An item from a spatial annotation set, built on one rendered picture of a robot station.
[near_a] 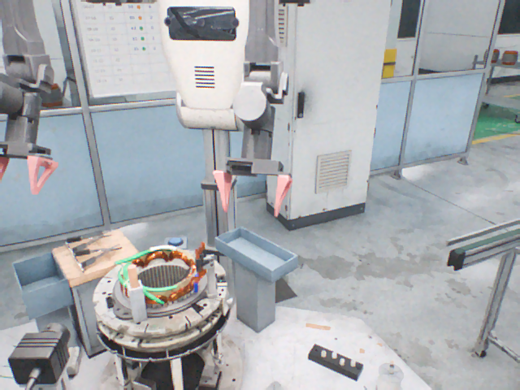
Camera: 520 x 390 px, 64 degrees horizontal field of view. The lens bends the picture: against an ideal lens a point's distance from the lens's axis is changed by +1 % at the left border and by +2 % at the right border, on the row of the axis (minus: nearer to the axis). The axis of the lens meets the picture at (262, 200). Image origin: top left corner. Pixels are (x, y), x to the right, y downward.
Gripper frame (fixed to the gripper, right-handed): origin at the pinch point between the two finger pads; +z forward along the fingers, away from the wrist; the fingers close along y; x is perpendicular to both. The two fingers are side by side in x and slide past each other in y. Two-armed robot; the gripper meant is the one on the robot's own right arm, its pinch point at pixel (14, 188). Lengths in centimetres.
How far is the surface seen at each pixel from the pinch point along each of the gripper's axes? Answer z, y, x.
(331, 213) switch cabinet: -13, 62, 286
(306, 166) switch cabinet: -46, 41, 247
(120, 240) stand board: 11.5, 1.4, 43.0
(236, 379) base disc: 45, 43, 37
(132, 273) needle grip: 15.2, 25.2, 5.3
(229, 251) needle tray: 12, 35, 47
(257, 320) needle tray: 32, 45, 53
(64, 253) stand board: 16.3, -10.9, 34.5
